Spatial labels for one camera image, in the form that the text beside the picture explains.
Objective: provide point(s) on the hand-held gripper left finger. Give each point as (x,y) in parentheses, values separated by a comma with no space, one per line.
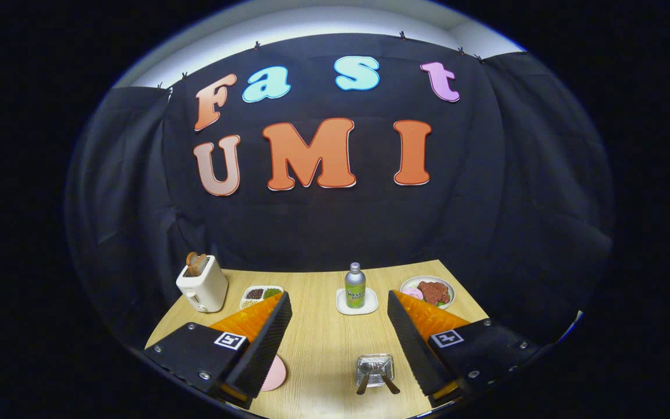
(268,349)

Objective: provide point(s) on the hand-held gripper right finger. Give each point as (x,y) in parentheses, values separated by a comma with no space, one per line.
(416,349)

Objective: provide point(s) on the pink plate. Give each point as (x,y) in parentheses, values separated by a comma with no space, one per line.
(275,375)

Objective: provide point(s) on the pink ham slices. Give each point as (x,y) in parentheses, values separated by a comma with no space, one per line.
(410,293)

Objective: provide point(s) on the white divided dish with beans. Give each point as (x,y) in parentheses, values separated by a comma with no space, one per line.
(253,294)

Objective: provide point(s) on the red meat piece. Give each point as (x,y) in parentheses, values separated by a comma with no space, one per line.
(434,293)

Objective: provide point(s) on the white square coaster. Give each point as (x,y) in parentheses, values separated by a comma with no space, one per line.
(371,305)

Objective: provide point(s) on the white plate with food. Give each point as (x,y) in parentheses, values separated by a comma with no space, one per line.
(451,291)

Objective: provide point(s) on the green soda bottle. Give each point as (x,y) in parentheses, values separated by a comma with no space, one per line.
(355,291)

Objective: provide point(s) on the white toaster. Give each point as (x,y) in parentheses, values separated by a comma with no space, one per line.
(204,291)

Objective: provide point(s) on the brown toast slice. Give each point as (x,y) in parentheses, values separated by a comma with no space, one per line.
(192,265)
(202,263)

